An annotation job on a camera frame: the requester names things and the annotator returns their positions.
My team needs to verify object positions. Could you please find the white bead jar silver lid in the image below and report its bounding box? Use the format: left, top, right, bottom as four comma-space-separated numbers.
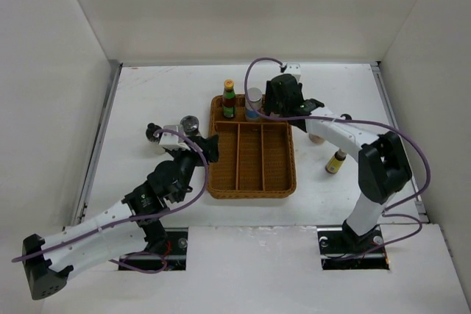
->
244, 88, 263, 121

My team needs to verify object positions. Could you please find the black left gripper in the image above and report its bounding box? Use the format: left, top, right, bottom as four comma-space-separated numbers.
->
169, 134, 217, 202

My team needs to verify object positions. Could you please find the clear jar grey lid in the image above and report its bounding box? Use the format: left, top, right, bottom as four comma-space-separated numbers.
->
180, 115, 201, 137

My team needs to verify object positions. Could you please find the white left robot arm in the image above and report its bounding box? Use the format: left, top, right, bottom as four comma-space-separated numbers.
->
17, 133, 219, 300

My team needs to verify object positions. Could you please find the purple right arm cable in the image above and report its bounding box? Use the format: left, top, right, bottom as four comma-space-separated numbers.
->
244, 57, 432, 260

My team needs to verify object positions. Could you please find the pink cap spice shaker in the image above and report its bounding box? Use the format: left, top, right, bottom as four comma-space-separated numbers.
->
308, 134, 325, 144

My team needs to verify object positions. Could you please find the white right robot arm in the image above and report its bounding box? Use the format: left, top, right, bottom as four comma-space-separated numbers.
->
264, 74, 412, 252

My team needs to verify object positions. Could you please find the small yellow label bottle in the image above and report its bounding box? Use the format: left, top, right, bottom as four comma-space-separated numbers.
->
325, 149, 347, 174

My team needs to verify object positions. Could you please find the red sauce bottle yellow cap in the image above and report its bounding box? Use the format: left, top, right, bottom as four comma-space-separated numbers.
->
222, 79, 236, 119

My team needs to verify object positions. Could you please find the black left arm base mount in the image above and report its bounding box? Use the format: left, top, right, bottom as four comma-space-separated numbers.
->
116, 227, 189, 274

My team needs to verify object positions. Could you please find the white bottle black cap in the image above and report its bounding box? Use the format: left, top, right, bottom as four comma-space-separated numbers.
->
145, 123, 165, 155

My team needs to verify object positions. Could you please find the brown wicker divided tray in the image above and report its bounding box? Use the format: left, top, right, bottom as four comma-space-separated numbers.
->
207, 94, 297, 199

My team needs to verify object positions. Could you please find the slim dark pepper bottle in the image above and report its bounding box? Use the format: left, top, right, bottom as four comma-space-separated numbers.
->
341, 114, 353, 121

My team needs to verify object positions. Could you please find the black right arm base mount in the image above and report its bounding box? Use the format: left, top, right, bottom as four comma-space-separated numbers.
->
317, 226, 389, 271

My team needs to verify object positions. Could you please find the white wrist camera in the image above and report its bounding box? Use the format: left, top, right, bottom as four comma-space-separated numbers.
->
280, 62, 301, 82
159, 124, 189, 151

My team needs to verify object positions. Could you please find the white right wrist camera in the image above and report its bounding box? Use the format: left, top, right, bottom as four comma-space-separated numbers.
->
280, 62, 301, 82

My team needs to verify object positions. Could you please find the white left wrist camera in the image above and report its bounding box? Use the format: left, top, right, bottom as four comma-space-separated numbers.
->
159, 124, 189, 151

